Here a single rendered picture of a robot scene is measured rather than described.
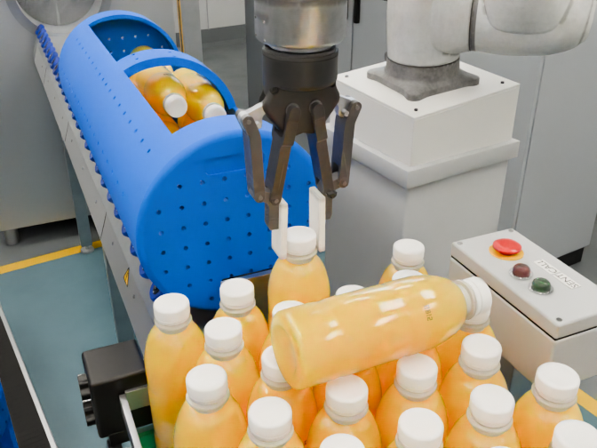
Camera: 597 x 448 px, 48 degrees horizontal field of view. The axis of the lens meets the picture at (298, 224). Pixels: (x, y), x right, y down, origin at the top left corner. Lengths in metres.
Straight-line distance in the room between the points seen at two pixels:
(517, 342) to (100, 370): 0.50
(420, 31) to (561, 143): 1.38
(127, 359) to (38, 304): 2.01
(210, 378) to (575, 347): 0.42
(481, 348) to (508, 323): 0.16
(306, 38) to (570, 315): 0.42
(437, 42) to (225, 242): 0.67
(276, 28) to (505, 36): 0.81
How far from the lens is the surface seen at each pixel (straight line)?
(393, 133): 1.41
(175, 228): 0.93
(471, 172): 1.52
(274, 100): 0.68
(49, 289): 2.95
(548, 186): 2.75
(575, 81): 2.65
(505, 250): 0.90
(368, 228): 1.55
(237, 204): 0.94
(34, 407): 2.17
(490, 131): 1.52
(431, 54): 1.44
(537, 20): 1.37
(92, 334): 2.64
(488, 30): 1.40
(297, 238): 0.76
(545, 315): 0.81
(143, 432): 0.93
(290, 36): 0.64
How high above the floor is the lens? 1.55
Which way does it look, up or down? 28 degrees down
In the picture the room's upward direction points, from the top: straight up
